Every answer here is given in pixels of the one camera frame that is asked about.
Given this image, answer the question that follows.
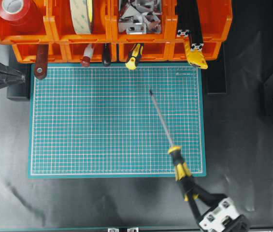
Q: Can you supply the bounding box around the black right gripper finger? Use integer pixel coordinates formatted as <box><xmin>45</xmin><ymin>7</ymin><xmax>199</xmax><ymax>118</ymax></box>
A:
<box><xmin>187</xmin><ymin>193</ymin><xmax>201</xmax><ymax>221</ymax></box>
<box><xmin>191</xmin><ymin>180</ymin><xmax>226</xmax><ymax>207</ymax></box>

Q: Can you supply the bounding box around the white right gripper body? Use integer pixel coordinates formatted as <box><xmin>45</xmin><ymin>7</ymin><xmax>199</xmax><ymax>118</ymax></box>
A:
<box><xmin>199</xmin><ymin>197</ymin><xmax>240</xmax><ymax>232</ymax></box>

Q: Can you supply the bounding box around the yellow black handled screwdriver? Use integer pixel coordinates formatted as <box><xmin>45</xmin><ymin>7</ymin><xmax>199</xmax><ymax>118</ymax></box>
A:
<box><xmin>149</xmin><ymin>89</ymin><xmax>198</xmax><ymax>203</ymax></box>

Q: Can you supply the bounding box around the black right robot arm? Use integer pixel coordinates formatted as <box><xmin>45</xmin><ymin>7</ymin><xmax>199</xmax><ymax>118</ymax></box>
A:
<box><xmin>188</xmin><ymin>194</ymin><xmax>250</xmax><ymax>232</ymax></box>

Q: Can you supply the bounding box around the orange container rack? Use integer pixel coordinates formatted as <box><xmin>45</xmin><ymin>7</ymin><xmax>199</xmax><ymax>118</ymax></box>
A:
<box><xmin>0</xmin><ymin>0</ymin><xmax>233</xmax><ymax>64</ymax></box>

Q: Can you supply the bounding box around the green cutting mat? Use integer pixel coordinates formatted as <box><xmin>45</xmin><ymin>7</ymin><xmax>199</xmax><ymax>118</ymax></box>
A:
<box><xmin>28</xmin><ymin>63</ymin><xmax>206</xmax><ymax>178</ymax></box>

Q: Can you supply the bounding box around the yellow utility knife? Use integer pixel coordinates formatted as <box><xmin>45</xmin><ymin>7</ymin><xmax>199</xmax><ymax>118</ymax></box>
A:
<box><xmin>184</xmin><ymin>40</ymin><xmax>208</xmax><ymax>70</ymax></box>

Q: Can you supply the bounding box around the black aluminium extrusion bar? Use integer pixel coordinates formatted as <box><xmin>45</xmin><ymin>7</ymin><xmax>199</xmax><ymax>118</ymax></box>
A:
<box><xmin>190</xmin><ymin>0</ymin><xmax>204</xmax><ymax>52</ymax></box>

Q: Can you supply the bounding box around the silver corner brackets pile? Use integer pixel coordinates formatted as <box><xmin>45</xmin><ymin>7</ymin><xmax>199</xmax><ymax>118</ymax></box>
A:
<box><xmin>118</xmin><ymin>0</ymin><xmax>162</xmax><ymax>35</ymax></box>

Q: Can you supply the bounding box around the beige tape roll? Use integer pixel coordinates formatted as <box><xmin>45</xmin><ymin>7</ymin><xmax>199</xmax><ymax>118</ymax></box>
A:
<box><xmin>70</xmin><ymin>0</ymin><xmax>94</xmax><ymax>35</ymax></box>

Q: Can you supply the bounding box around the red tape roll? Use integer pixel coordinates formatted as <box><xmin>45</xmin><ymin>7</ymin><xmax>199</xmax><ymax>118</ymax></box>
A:
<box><xmin>0</xmin><ymin>0</ymin><xmax>46</xmax><ymax>38</ymax></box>

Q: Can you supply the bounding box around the dark brown tool handle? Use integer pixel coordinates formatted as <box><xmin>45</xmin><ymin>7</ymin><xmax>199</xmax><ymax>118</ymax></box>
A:
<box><xmin>101</xmin><ymin>43</ymin><xmax>111</xmax><ymax>67</ymax></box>

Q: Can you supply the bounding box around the brown wooden tool handle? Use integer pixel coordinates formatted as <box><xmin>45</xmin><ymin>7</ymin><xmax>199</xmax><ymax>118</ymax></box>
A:
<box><xmin>34</xmin><ymin>44</ymin><xmax>49</xmax><ymax>80</ymax></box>

